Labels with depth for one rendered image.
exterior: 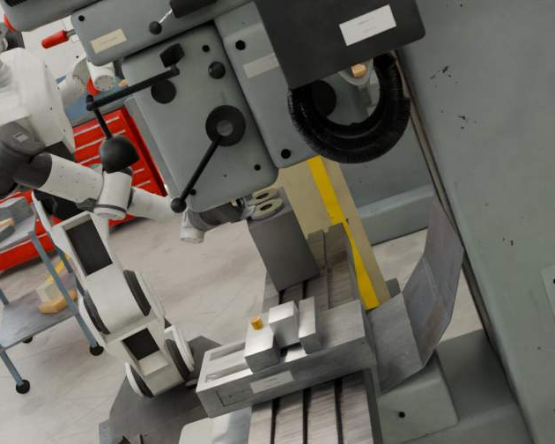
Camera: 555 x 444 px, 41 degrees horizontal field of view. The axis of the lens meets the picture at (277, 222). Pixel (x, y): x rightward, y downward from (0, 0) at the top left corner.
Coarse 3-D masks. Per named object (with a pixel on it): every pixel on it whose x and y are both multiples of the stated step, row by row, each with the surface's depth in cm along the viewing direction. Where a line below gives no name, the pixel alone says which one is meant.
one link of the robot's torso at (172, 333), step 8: (168, 328) 243; (176, 328) 245; (168, 336) 241; (176, 336) 235; (184, 344) 231; (184, 352) 228; (184, 360) 227; (192, 360) 230; (128, 368) 228; (192, 368) 230; (128, 376) 228; (136, 384) 225; (136, 392) 229
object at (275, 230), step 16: (272, 192) 194; (256, 208) 187; (272, 208) 182; (288, 208) 182; (256, 224) 180; (272, 224) 180; (288, 224) 181; (256, 240) 181; (272, 240) 181; (288, 240) 182; (304, 240) 182; (272, 256) 183; (288, 256) 183; (304, 256) 184; (272, 272) 184; (288, 272) 185; (304, 272) 185
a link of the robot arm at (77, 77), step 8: (80, 56) 214; (72, 64) 214; (80, 64) 214; (72, 72) 213; (80, 72) 216; (88, 72) 218; (72, 80) 212; (80, 80) 217; (88, 80) 219; (72, 88) 212; (80, 88) 214; (80, 96) 216
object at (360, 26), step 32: (256, 0) 98; (288, 0) 98; (320, 0) 97; (352, 0) 97; (384, 0) 97; (288, 32) 99; (320, 32) 99; (352, 32) 99; (384, 32) 99; (416, 32) 99; (288, 64) 101; (320, 64) 101; (352, 64) 101
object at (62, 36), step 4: (60, 32) 146; (64, 32) 146; (68, 32) 146; (72, 32) 146; (52, 36) 146; (56, 36) 146; (60, 36) 145; (64, 36) 146; (68, 36) 146; (44, 40) 146; (48, 40) 146; (52, 40) 146; (56, 40) 146; (60, 40) 146; (64, 40) 146; (68, 40) 147; (44, 44) 146; (48, 44) 146; (52, 44) 146; (56, 44) 147
